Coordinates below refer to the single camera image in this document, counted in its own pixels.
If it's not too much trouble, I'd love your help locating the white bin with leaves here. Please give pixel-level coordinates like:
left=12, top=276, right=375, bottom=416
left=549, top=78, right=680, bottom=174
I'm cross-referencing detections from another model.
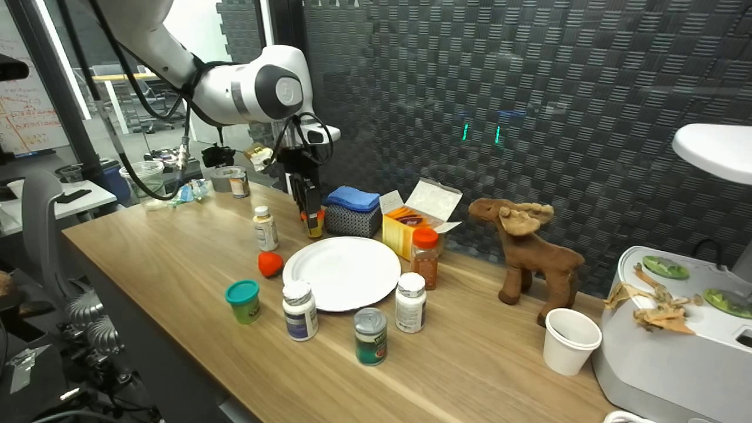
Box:
left=594, top=248, right=752, bottom=423

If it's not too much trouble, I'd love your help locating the white paper plate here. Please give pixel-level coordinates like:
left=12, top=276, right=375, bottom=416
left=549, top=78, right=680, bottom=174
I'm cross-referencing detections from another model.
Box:
left=282, top=238, right=402, bottom=313

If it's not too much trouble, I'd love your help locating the blue sponge cloth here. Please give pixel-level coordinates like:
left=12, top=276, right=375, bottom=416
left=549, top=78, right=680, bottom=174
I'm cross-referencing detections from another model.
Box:
left=325, top=185, right=379, bottom=215

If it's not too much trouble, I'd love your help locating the teal lid green cup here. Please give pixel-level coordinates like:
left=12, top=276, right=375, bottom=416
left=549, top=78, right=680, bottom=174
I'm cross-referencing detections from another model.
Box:
left=227, top=281, right=258, bottom=325

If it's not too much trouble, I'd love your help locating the open orange cardboard box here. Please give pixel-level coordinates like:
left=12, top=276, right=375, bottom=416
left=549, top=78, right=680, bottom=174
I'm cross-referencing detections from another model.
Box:
left=379, top=178, right=463, bottom=258

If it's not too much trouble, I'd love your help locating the white paper cup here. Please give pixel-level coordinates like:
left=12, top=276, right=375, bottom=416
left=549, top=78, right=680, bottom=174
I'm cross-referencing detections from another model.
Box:
left=544, top=308, right=603, bottom=376

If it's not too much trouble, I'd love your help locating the orange lid spice jar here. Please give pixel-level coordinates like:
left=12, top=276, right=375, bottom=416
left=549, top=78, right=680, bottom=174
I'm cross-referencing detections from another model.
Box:
left=411, top=228, right=439, bottom=290

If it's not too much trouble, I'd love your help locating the white bowl on stand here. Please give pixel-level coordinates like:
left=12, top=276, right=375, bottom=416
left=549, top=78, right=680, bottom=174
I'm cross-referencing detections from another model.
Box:
left=673, top=122, right=752, bottom=185

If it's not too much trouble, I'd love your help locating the white supplement bottle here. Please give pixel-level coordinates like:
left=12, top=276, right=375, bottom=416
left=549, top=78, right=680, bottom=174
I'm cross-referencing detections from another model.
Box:
left=396, top=274, right=425, bottom=335

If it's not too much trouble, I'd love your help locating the brown plush moose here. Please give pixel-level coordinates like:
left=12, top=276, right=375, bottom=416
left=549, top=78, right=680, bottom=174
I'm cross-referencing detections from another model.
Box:
left=469, top=197, right=586, bottom=325

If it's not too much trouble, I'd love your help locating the small white pill bottle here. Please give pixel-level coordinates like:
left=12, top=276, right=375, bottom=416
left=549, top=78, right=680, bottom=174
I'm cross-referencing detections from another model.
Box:
left=255, top=205, right=277, bottom=252

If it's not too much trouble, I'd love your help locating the orange lid small cup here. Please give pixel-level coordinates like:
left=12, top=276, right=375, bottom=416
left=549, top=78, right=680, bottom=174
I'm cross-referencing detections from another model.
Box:
left=304, top=207, right=325, bottom=241

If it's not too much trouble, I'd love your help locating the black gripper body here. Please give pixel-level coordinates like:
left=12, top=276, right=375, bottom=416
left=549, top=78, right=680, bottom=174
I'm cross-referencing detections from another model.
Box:
left=277, top=149, right=321, bottom=205

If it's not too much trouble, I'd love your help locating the grey foam block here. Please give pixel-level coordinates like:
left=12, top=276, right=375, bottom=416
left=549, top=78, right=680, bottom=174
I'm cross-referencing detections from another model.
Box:
left=325, top=207, right=382, bottom=238

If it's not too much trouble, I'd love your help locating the blue label white bottle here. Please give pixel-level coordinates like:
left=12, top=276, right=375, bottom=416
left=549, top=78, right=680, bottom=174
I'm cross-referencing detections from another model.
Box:
left=282, top=283, right=317, bottom=342

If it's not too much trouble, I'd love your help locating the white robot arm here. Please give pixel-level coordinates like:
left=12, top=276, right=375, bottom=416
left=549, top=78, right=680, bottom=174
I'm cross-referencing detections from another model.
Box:
left=88, top=0, right=342, bottom=217

